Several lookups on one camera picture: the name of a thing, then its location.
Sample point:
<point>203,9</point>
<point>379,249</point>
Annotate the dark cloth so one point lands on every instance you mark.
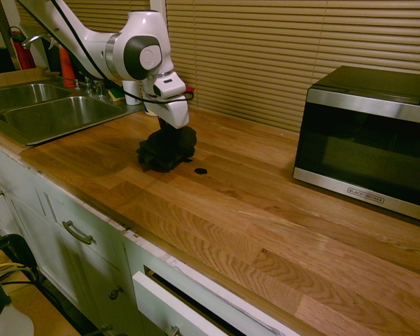
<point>168,150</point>

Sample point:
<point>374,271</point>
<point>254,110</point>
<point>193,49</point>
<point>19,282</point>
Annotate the orange bottle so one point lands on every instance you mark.
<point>66,68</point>

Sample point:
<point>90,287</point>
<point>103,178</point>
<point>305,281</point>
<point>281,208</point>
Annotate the white cabinet drawer front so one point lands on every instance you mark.
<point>77,245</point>

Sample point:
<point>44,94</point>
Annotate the red clip on wrist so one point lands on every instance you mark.
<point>190,89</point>

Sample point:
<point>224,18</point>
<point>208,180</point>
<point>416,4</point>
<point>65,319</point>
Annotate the open white drawer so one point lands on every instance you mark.
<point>175,304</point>

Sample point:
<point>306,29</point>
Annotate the red fire extinguisher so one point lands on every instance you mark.
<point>22,52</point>

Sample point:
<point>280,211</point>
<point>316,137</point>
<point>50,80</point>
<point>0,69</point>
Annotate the tan venetian window blind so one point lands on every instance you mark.
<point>301,52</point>
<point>101,14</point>

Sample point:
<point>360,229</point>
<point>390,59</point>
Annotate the stainless steel sink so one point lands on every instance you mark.
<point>56,108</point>

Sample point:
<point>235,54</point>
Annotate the white window frame post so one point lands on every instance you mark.
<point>158,8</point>

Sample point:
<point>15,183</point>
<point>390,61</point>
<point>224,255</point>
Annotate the black and steel microwave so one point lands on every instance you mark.
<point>367,147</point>

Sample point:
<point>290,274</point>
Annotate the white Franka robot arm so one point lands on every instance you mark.
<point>126,45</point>

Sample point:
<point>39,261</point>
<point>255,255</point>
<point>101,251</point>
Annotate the small dark spill spot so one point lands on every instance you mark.
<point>201,171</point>

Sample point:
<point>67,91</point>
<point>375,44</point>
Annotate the white wipes canister blue label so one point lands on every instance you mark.
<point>150,110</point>

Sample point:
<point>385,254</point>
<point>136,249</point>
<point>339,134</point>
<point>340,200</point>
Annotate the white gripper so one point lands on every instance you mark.
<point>175,112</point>

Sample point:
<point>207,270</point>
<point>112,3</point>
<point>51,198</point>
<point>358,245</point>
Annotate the chrome faucet spout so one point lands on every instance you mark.
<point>35,40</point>

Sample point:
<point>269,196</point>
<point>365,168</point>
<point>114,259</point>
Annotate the green and yellow sponge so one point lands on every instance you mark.
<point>115,94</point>

